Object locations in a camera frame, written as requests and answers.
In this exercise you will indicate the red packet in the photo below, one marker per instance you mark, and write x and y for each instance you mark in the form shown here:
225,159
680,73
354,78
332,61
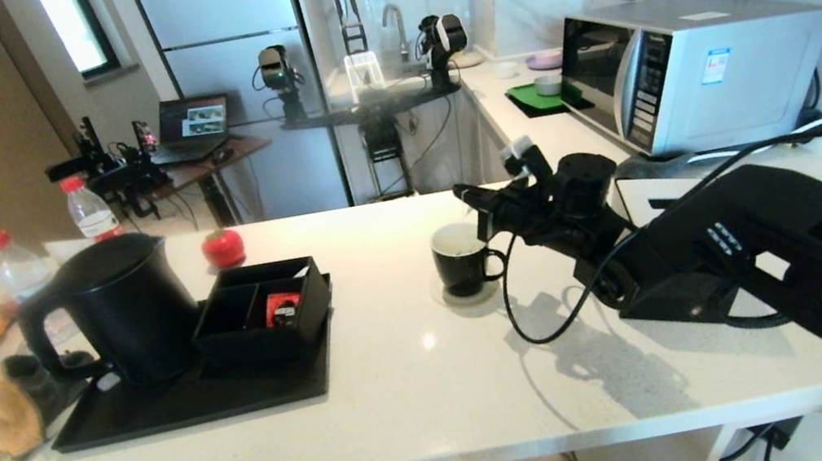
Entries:
281,307

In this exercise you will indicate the orange grey oven glove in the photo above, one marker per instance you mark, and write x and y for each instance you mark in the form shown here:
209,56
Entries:
12,417

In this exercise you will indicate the black device green light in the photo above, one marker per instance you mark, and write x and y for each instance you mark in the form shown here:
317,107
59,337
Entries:
277,69

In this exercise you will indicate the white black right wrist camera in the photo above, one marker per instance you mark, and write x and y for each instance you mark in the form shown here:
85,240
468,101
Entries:
518,149

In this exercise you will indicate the black mug white inside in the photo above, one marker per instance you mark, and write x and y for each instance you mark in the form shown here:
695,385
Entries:
464,276

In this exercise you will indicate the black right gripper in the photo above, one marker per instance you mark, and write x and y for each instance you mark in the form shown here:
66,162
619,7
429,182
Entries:
520,215

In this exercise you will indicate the black device white band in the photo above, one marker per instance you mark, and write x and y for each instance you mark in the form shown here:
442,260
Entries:
442,38

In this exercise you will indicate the silver refrigerator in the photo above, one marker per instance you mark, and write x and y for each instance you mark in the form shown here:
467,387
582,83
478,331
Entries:
220,13

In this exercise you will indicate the small white cup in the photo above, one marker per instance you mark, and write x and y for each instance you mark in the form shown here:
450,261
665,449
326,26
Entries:
506,70

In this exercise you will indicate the green tray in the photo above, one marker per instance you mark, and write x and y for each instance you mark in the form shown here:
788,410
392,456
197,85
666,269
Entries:
526,100

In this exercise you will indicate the black laptop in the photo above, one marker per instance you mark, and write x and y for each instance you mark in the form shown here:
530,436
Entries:
192,125

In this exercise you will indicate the black framed window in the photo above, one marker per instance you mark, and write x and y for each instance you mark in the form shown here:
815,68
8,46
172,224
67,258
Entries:
74,28

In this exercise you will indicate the black compartment box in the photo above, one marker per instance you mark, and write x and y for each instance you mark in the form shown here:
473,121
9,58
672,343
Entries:
309,317

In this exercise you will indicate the white bowl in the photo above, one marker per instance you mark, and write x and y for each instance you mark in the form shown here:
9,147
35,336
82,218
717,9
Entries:
547,85

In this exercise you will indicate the black computer mouse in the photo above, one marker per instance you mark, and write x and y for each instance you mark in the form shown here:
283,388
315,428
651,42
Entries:
224,155

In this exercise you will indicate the red tomato kitchen timer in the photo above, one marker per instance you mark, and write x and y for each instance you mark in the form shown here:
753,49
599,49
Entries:
222,248

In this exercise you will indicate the black serving tray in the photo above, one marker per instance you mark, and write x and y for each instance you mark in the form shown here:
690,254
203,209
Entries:
183,403

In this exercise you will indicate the chrome faucet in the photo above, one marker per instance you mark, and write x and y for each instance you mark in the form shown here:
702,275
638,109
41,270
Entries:
399,33

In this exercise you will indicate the black electric kettle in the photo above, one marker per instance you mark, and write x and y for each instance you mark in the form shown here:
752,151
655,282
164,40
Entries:
136,315

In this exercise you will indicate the black power supply brick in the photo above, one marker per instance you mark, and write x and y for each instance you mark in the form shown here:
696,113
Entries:
775,433

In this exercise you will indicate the purple plate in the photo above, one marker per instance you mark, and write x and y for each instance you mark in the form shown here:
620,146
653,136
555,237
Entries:
543,61

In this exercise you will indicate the round translucent coaster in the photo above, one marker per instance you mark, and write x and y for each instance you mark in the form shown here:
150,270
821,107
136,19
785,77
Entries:
442,300

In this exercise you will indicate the black tissue box white lid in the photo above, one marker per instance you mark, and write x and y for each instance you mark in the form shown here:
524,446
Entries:
670,305

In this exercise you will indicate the brown wooden desk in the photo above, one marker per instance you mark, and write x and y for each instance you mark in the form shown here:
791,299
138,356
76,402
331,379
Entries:
204,171

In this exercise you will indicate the clear water bottle red cap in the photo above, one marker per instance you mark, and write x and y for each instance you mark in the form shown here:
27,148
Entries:
20,272
94,217

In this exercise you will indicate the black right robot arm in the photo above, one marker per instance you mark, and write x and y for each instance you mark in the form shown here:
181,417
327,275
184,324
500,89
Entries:
791,236

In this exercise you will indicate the black rig stand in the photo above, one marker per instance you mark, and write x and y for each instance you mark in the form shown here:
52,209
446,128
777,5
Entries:
375,110

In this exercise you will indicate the silver microwave oven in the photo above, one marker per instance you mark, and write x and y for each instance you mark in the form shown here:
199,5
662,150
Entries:
750,78

